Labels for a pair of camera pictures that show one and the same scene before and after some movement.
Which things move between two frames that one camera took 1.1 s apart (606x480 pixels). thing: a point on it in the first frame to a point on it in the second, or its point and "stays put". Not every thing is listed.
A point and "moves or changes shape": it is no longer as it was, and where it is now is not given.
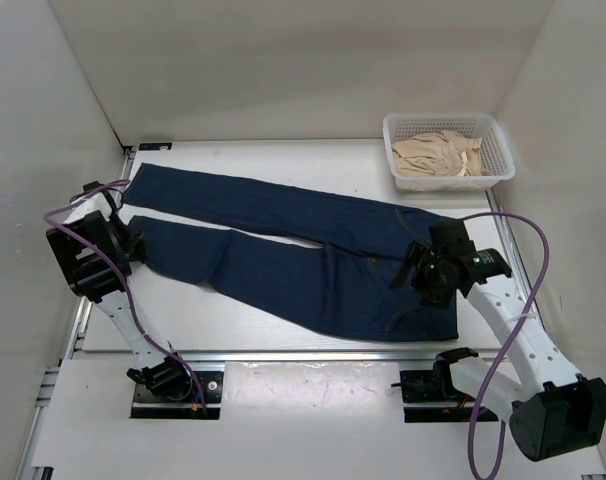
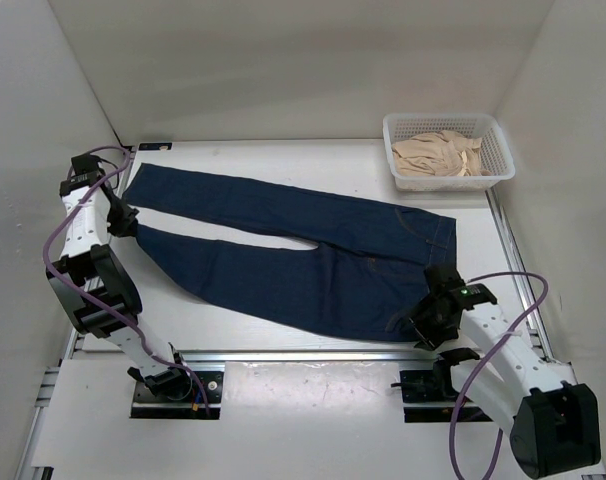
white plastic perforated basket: [446, 151] stays put
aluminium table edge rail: [270, 355] stays put
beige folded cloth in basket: [439, 153] stays put
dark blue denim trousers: [349, 279] moves or changes shape
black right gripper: [419, 256] to [430, 338]
